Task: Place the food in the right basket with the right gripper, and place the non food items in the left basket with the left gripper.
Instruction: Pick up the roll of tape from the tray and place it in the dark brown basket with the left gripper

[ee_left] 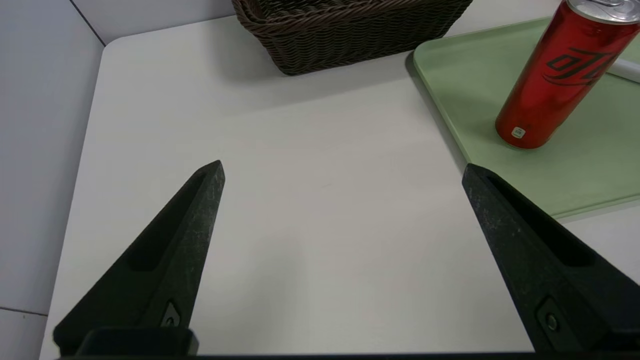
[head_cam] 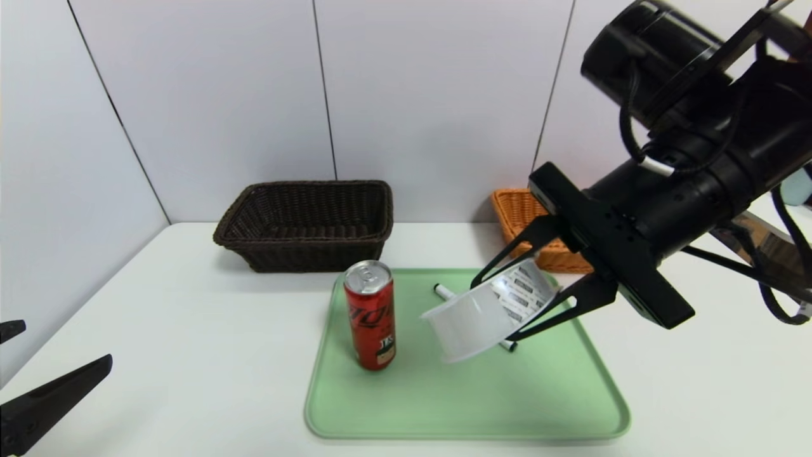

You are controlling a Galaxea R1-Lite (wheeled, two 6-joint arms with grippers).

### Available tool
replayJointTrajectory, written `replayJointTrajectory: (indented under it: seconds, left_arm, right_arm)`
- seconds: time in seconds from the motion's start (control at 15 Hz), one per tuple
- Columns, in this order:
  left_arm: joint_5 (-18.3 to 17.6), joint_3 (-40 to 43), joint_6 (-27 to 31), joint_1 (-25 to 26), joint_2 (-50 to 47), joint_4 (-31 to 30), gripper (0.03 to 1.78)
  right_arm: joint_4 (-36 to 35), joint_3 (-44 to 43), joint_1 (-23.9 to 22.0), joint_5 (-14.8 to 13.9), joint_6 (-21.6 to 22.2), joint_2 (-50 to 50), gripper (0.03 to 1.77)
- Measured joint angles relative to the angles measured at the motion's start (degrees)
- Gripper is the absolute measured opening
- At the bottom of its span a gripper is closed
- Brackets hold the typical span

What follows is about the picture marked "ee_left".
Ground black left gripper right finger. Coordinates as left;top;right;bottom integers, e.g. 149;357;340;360
461;163;640;353

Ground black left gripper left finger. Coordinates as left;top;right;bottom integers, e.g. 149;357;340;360
52;160;226;357

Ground red soda can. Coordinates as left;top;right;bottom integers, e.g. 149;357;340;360
495;0;640;150

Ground dark brown wicker basket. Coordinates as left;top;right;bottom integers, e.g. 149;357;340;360
231;0;473;77

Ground light green plastic tray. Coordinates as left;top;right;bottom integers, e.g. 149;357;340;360
413;17;640;219

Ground white marker pen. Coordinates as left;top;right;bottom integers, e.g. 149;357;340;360
606;57;640;84

